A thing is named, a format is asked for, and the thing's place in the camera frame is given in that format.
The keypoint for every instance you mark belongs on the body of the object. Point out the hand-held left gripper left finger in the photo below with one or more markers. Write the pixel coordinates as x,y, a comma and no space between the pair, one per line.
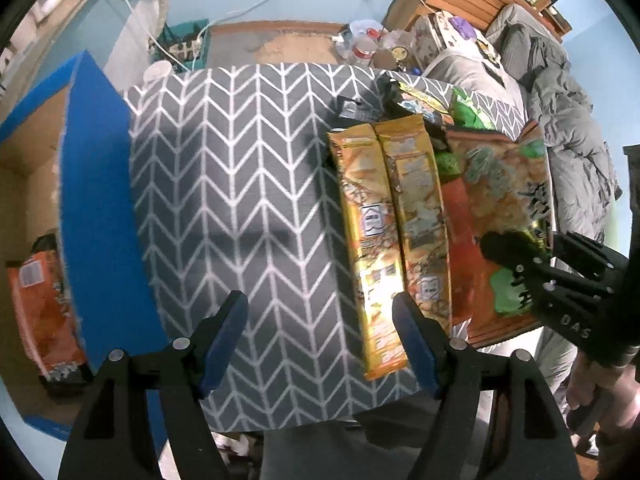
227,335

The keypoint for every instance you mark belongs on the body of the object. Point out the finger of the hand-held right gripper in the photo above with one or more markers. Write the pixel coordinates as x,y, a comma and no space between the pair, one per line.
505,252
590,260

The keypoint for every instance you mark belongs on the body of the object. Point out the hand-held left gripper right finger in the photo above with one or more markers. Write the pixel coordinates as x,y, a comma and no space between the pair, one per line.
412,340

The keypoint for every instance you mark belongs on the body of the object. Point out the large orange green snack bag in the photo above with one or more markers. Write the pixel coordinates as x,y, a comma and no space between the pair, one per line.
495,195

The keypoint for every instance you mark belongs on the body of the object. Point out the yellow snack packet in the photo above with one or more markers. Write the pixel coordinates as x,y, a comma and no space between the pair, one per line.
415,200
360,220

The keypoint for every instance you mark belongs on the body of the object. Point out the bright green snack bag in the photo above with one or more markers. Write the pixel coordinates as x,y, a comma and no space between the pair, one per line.
467,112

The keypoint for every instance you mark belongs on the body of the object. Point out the blue cardboard box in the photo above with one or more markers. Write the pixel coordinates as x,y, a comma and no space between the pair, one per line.
100,185

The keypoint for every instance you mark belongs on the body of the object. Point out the black snack packet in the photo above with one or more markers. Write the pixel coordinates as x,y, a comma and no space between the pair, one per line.
352,109

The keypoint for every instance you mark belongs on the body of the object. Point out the person's right hand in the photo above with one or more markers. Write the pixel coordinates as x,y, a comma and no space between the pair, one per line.
582,377

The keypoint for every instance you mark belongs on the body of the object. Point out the grey chevron table cloth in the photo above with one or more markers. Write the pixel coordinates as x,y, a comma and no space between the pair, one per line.
225,185

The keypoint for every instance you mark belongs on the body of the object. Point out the grey duvet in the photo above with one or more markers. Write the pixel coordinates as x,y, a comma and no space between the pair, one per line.
565,110

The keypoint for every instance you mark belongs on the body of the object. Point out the dark packet with yellow print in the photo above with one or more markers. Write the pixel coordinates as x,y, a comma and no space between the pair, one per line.
420,102

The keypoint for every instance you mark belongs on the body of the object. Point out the bed with grey sheet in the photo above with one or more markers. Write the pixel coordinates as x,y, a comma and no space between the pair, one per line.
450,67

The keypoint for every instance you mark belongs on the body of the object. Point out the purple item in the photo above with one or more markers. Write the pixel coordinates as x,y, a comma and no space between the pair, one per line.
462,27

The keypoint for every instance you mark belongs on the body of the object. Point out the clear bottle with red cap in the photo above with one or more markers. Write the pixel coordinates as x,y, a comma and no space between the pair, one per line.
364,52

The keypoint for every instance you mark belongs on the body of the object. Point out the white plastic jar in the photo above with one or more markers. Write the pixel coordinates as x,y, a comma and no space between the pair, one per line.
157,71

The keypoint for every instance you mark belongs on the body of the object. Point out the white power strip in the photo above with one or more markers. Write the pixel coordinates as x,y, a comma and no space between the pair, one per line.
182,49

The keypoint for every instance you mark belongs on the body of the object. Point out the teal basket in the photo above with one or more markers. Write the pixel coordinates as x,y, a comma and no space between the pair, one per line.
175,30

